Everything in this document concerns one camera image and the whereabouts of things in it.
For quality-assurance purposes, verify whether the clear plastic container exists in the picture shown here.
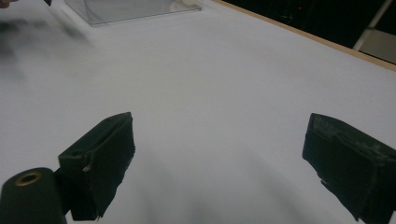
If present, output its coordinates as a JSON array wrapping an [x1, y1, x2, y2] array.
[[64, 0, 204, 26]]

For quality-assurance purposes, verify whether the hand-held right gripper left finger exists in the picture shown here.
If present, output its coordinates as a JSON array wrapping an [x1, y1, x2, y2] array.
[[55, 111, 136, 222]]

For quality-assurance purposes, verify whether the white metal desk frame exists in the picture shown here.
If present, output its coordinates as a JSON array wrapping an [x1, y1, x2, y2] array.
[[353, 0, 396, 64]]

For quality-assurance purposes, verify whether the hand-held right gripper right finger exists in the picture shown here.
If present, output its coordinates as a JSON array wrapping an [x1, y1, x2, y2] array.
[[301, 112, 396, 224]]

